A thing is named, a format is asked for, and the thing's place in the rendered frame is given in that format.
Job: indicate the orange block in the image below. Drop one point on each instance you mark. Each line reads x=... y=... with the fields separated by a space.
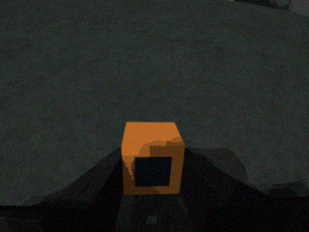
x=153 y=157

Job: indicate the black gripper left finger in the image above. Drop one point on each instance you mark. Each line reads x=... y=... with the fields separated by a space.
x=89 y=204

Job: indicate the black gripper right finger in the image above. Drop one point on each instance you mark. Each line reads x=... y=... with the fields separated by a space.
x=217 y=202

